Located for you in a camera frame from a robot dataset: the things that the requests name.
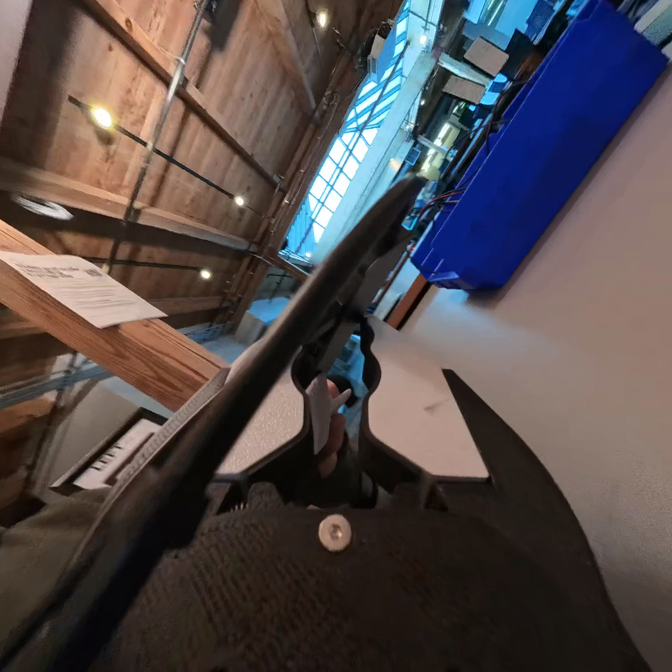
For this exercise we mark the person's left hand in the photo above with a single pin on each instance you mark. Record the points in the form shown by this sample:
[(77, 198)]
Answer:
[(329, 463)]

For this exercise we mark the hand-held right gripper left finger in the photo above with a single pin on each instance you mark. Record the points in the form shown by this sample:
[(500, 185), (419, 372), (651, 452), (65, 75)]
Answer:
[(273, 420)]

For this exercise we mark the round ceiling fixture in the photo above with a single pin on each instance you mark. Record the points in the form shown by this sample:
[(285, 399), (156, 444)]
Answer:
[(42, 207)]

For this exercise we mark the large grid window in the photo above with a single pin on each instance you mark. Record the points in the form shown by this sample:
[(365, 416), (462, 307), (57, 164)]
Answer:
[(336, 162)]

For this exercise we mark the white printed paper sheet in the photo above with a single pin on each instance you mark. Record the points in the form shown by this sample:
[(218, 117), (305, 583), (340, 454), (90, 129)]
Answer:
[(78, 288)]

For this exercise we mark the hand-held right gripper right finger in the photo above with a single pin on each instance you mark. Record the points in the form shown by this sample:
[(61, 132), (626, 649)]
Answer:
[(420, 414)]

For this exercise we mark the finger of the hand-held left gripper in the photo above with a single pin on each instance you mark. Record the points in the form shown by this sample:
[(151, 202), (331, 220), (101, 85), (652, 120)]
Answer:
[(375, 236)]

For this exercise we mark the blue plastic bin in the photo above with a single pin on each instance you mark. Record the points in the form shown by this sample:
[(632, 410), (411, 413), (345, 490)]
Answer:
[(535, 157)]

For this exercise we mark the black light track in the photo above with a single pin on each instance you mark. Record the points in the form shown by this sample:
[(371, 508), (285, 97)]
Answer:
[(162, 155)]

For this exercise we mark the wooden ceiling beam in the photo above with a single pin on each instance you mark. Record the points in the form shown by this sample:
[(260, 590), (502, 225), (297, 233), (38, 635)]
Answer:
[(131, 351)]

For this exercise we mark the grey desk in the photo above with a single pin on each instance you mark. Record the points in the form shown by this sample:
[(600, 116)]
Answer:
[(603, 341)]

